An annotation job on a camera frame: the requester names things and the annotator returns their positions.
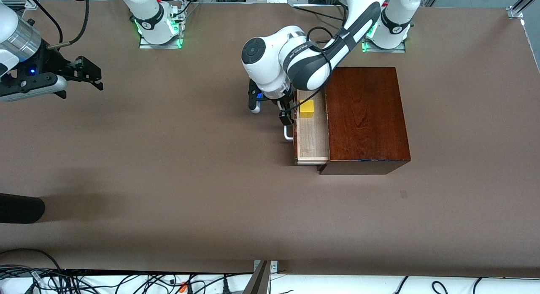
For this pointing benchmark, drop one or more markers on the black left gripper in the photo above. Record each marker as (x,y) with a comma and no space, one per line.
(287,104)

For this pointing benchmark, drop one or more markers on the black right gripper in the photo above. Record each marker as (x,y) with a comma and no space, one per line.
(53,62)

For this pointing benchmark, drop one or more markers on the yellow block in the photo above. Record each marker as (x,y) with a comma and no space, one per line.
(307,109)

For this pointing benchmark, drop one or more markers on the light wood drawer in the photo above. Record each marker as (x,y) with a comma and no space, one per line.
(312,138)

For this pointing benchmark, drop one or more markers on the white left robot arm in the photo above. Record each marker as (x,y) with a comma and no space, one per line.
(270,62)

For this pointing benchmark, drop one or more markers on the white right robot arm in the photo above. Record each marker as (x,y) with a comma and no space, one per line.
(147,11)

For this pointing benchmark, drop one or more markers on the dark brown wooden cabinet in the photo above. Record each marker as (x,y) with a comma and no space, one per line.
(367,117)

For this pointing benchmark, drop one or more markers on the black cylindrical object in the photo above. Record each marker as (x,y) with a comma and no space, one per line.
(21,207)

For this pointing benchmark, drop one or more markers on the dark slanted bar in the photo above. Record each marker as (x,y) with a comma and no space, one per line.
(259,281)

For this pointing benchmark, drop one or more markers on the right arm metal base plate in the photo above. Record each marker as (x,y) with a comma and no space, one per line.
(160,46)

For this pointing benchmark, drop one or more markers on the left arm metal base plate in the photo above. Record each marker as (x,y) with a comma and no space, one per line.
(384,50)

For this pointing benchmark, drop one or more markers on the small metal bracket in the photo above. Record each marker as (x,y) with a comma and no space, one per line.
(274,266)

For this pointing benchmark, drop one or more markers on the aluminium frame profile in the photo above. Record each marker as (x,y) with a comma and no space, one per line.
(523,3)

